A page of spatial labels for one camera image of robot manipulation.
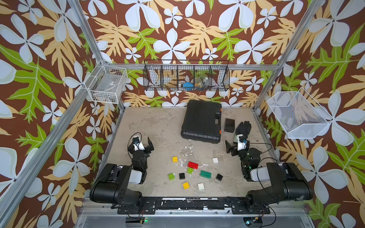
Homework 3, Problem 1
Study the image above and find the black lego brick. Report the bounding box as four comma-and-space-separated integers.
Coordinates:
179, 173, 185, 180
215, 173, 223, 181

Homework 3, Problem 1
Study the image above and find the light green lego brick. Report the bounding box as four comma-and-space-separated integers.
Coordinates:
168, 173, 175, 181
187, 167, 194, 174

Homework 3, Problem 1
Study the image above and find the dark green lego brick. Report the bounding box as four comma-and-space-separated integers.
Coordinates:
200, 171, 212, 179

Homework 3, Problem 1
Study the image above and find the red lego brick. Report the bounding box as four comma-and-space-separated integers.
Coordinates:
188, 161, 199, 170

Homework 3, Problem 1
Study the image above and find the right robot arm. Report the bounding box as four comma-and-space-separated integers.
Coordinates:
225, 135, 314, 214

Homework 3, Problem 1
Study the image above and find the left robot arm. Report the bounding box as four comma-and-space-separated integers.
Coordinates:
89, 136, 154, 206

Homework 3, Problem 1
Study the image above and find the black work glove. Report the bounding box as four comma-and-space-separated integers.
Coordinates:
235, 121, 252, 138

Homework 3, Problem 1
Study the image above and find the small black box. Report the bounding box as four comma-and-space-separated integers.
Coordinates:
224, 118, 235, 133

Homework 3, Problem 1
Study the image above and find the black plastic tool case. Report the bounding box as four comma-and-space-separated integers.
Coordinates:
181, 100, 222, 144

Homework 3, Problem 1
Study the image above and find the white mesh basket right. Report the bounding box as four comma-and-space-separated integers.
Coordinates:
267, 88, 331, 139

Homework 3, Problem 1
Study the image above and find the blue object in basket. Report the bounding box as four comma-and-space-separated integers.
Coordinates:
182, 82, 194, 91

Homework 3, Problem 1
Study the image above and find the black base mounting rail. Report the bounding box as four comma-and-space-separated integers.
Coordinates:
117, 197, 270, 215

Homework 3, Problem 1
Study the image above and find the white wire basket left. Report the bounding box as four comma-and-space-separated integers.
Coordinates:
86, 65, 128, 104

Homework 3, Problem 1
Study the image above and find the black wire basket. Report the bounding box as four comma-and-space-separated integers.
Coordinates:
143, 60, 231, 92

